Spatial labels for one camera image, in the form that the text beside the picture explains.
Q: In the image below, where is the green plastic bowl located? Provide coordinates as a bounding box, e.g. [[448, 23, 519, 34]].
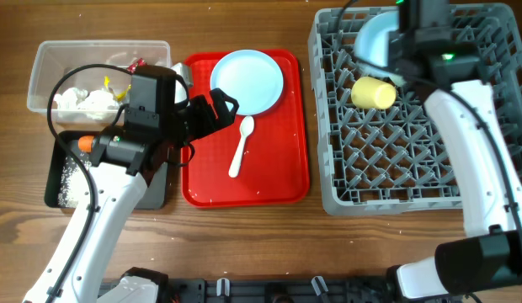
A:
[[389, 74, 407, 88]]

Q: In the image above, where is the blue plastic bowl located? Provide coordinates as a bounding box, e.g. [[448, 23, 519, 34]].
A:
[[354, 11, 399, 67]]

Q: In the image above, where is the yellow plastic cup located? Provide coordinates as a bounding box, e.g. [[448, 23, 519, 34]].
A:
[[351, 77, 397, 109]]

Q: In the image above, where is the yellow snack wrapper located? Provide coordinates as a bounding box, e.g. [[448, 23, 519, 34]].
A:
[[102, 75, 132, 103]]

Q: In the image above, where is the red snack wrapper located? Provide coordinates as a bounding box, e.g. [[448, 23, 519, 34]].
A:
[[127, 58, 147, 73]]

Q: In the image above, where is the white napkin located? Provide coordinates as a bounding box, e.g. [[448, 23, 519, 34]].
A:
[[77, 90, 120, 120], [53, 88, 88, 110]]

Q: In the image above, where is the white cooked rice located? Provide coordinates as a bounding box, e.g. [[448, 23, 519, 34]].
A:
[[57, 157, 88, 208]]

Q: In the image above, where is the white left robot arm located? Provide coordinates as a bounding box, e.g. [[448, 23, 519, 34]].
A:
[[24, 65, 239, 302]]

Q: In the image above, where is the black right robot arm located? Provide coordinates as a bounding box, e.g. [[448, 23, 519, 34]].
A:
[[388, 1, 522, 301]]

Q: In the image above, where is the black food waste tray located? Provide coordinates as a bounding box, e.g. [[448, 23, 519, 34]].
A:
[[44, 130, 168, 210]]

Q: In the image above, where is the grey dishwasher rack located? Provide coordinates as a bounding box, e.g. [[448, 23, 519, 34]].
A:
[[308, 3, 522, 215]]

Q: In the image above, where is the clear plastic waste bin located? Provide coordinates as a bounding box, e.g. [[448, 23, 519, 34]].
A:
[[27, 40, 172, 115]]

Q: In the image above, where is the white plastic spoon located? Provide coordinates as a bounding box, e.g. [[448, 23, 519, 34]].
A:
[[228, 116, 254, 178]]

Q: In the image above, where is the light blue plate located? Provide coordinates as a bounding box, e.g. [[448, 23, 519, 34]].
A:
[[210, 50, 284, 116]]

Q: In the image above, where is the red plastic tray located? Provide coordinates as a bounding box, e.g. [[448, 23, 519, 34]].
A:
[[181, 49, 310, 208]]

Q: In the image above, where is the orange carrot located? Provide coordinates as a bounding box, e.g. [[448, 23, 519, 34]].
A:
[[77, 136, 95, 153]]

